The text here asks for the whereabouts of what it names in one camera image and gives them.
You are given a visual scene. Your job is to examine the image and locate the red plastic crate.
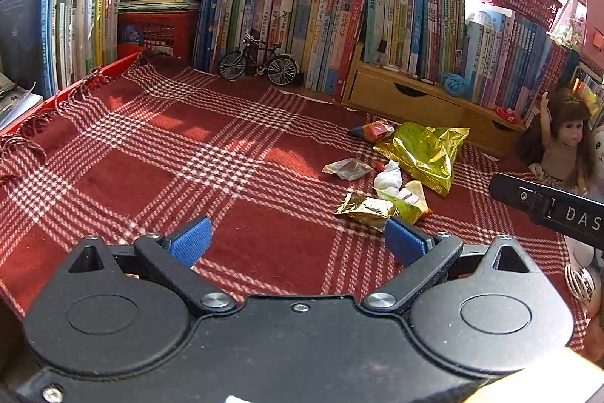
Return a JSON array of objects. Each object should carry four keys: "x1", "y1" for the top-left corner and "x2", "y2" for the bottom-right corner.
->
[{"x1": 117, "y1": 8, "x2": 200, "y2": 65}]

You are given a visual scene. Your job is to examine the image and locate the pink translucent box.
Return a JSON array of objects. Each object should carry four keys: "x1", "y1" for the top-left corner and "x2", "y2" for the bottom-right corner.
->
[{"x1": 550, "y1": 0, "x2": 604, "y2": 57}]

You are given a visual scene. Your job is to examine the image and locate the row of upright books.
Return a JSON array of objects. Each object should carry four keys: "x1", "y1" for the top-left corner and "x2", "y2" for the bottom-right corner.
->
[
  {"x1": 363, "y1": 0, "x2": 582, "y2": 112},
  {"x1": 47, "y1": 0, "x2": 120, "y2": 88},
  {"x1": 193, "y1": 0, "x2": 367, "y2": 98}
]

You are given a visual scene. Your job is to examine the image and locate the red plaid blanket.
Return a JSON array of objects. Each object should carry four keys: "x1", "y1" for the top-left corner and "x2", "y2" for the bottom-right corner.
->
[{"x1": 0, "y1": 54, "x2": 590, "y2": 352}]

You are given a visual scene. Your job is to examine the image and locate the yellow green snack wrapper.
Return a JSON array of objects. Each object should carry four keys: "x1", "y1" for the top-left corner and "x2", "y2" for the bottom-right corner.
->
[{"x1": 377, "y1": 179, "x2": 434, "y2": 225}]

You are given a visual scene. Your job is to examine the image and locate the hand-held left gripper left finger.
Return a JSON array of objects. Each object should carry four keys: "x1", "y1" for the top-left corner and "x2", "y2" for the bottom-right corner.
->
[{"x1": 68, "y1": 216, "x2": 237, "y2": 314}]

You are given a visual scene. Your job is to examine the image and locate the large gold foil snack bag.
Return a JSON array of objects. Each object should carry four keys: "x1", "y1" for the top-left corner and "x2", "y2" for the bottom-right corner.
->
[{"x1": 373, "y1": 123, "x2": 471, "y2": 198}]

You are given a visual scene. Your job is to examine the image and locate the small gold foil wrapper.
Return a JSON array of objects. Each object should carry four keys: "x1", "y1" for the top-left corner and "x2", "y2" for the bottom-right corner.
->
[{"x1": 334, "y1": 192, "x2": 396, "y2": 233}]

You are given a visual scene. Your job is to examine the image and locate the wooden drawer organiser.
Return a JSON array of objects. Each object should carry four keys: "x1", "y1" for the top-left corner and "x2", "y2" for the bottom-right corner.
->
[{"x1": 341, "y1": 60, "x2": 528, "y2": 159}]

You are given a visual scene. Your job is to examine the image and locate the long-haired doll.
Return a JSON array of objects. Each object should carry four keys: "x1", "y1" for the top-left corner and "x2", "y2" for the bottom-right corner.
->
[{"x1": 518, "y1": 89, "x2": 598, "y2": 197}]

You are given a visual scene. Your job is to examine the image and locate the large dark blue book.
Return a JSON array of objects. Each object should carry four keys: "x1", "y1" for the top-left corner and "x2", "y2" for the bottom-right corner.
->
[{"x1": 0, "y1": 0, "x2": 54, "y2": 99}]

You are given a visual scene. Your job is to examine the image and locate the black model bicycle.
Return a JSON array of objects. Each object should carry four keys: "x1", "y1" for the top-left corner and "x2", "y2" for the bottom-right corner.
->
[{"x1": 218, "y1": 30, "x2": 299, "y2": 86}]

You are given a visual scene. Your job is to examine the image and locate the white tissue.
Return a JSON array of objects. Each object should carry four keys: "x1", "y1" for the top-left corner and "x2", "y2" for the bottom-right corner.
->
[{"x1": 374, "y1": 160, "x2": 403, "y2": 192}]

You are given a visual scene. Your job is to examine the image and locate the blue yarn ball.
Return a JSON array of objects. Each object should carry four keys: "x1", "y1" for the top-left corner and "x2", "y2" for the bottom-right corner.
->
[{"x1": 442, "y1": 73, "x2": 466, "y2": 98}]

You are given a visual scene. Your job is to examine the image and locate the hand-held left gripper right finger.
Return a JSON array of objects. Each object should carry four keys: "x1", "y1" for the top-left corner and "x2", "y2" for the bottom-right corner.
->
[{"x1": 361, "y1": 216, "x2": 536, "y2": 318}]

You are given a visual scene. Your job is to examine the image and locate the white plush rabbit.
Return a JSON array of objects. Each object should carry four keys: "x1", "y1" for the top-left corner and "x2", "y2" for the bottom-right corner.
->
[{"x1": 585, "y1": 124, "x2": 604, "y2": 198}]

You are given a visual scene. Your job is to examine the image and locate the white coiled cable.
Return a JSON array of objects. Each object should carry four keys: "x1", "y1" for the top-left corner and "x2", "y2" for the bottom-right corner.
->
[{"x1": 565, "y1": 264, "x2": 596, "y2": 304}]

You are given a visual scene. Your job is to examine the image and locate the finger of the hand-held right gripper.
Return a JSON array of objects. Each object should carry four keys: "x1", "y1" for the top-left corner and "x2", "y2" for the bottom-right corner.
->
[{"x1": 488, "y1": 173, "x2": 543, "y2": 215}]

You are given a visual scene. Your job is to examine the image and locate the pile of papers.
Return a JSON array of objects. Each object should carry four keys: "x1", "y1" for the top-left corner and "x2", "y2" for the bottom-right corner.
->
[{"x1": 0, "y1": 73, "x2": 44, "y2": 132}]

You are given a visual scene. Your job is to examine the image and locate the red candy wrapper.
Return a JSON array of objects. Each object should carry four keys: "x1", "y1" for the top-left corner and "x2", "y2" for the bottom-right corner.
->
[{"x1": 362, "y1": 121, "x2": 396, "y2": 142}]

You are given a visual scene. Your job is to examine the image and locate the row of thin colourful books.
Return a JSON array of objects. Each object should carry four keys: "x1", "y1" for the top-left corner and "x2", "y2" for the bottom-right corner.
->
[{"x1": 572, "y1": 63, "x2": 604, "y2": 104}]

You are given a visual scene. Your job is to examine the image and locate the clear plastic wrapper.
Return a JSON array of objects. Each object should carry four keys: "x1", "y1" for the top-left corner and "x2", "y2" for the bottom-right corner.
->
[{"x1": 322, "y1": 157, "x2": 374, "y2": 182}]

